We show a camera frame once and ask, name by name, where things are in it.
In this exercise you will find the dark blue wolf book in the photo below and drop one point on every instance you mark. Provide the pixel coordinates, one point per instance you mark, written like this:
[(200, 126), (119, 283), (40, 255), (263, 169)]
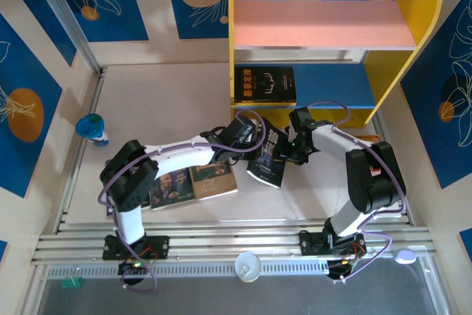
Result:
[(269, 167)]

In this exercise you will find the brown green cover book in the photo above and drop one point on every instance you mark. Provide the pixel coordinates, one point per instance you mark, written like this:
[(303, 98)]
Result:
[(214, 184)]

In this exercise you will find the black antler cover book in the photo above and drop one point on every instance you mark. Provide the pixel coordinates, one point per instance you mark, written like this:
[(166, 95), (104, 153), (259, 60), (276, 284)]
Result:
[(265, 82)]

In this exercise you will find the dark blue portrait book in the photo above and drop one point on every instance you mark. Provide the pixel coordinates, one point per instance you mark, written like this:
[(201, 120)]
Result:
[(110, 212), (173, 191)]

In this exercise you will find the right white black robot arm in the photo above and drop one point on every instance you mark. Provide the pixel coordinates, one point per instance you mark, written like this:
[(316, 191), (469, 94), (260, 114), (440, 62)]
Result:
[(332, 141)]

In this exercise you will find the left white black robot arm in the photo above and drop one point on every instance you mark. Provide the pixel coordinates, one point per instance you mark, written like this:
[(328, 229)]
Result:
[(184, 149)]

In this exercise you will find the yellow cartoon cover book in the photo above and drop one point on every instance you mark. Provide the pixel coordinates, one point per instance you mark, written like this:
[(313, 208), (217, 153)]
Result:
[(265, 104)]

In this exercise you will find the orange snack packet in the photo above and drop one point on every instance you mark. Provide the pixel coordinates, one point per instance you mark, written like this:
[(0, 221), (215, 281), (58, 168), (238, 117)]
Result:
[(370, 139)]

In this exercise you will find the white table mat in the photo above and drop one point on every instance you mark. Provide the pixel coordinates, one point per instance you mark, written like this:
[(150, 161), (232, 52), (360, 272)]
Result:
[(166, 101)]

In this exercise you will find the white paper cup lid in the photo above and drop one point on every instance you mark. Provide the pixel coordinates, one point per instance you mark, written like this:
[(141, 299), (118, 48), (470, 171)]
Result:
[(247, 267)]

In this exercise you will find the yellow pink blue bookshelf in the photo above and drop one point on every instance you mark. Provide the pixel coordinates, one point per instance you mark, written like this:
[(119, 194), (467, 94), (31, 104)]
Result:
[(387, 71)]

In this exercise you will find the right black adapter board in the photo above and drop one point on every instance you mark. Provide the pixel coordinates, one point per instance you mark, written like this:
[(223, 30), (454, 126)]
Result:
[(333, 269)]

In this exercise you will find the black adapter board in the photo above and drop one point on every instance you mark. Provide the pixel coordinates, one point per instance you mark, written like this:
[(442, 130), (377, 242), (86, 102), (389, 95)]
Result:
[(333, 269), (127, 268)]

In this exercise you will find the blue plastic cup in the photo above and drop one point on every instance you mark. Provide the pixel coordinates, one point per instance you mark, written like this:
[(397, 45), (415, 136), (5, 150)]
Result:
[(90, 127)]

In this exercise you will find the left black adapter board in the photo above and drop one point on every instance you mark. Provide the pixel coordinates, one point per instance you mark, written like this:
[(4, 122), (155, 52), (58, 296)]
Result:
[(127, 268)]

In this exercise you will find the green clip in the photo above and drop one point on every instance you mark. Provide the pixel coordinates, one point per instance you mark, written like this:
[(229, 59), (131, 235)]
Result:
[(70, 283)]

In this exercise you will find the aluminium rail frame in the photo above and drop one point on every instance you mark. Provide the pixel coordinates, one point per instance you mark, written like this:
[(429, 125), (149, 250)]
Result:
[(228, 241)]

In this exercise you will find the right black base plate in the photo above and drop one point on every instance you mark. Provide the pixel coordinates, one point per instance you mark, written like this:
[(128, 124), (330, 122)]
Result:
[(309, 243)]

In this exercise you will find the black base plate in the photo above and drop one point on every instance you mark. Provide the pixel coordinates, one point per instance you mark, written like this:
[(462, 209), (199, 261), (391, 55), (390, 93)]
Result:
[(162, 245), (309, 243)]

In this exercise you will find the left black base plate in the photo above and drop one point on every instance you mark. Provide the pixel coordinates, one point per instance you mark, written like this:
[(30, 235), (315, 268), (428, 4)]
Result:
[(162, 245)]

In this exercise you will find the aluminium corner post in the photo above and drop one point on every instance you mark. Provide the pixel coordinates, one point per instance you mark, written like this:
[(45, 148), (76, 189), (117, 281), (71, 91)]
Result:
[(70, 23)]

